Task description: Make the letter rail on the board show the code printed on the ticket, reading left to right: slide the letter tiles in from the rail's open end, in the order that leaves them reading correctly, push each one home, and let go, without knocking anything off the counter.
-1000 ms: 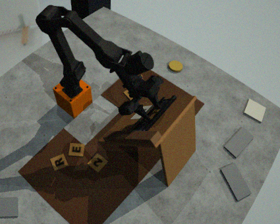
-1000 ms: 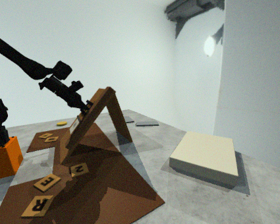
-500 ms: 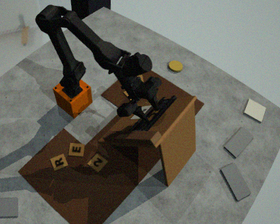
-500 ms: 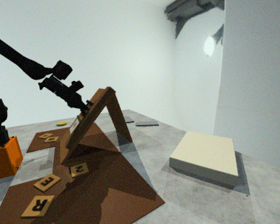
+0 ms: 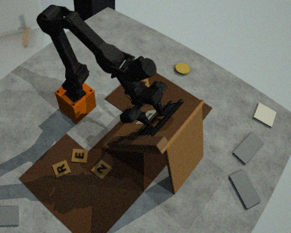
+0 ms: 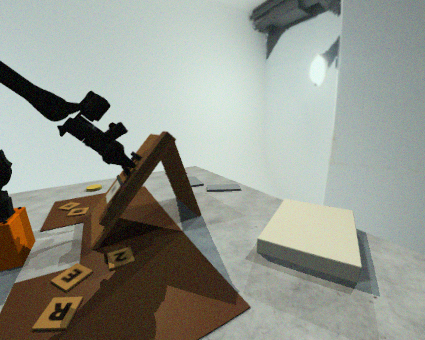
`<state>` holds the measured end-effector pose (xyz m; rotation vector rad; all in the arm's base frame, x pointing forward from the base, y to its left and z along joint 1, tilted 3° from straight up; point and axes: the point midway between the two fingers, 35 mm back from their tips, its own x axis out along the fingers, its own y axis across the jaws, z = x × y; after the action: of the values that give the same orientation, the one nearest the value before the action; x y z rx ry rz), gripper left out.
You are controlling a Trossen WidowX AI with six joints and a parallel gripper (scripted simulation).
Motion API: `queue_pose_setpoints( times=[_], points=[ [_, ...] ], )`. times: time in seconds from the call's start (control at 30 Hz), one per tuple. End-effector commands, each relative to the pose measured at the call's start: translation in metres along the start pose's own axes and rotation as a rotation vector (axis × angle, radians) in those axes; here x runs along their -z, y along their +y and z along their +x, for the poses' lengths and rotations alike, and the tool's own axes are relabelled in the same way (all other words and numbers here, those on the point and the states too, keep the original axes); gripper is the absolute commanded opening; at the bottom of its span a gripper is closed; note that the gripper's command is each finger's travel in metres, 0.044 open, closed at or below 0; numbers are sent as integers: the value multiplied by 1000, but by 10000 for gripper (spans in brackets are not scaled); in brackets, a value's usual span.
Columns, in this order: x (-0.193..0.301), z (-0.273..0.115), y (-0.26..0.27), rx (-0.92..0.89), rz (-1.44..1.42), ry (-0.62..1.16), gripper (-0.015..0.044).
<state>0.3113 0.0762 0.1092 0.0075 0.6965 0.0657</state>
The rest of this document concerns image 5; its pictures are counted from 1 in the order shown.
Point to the white paper ticket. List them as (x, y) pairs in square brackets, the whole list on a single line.
[(149, 114)]

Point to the yellow round disc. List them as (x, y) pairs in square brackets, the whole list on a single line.
[(182, 69)]

